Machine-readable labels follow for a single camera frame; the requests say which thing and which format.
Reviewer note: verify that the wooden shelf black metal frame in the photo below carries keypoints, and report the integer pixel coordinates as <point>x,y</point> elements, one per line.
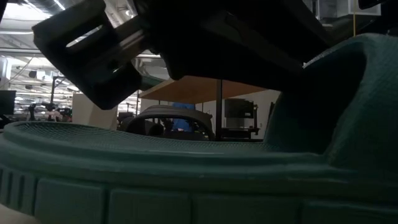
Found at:
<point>192,90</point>

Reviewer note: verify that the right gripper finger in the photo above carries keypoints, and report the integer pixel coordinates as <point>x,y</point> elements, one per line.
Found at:
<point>233,62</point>

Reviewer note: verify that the black screen on cart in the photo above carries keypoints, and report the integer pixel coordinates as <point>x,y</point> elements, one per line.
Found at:
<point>237,109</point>

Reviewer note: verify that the green rubber slide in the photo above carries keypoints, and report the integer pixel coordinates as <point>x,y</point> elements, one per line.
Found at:
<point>150,83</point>
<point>186,174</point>

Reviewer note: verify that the dark computer monitor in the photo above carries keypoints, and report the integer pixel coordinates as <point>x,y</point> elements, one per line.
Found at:
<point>7,102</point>

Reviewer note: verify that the person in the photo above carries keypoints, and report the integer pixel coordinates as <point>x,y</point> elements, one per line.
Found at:
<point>182,125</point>

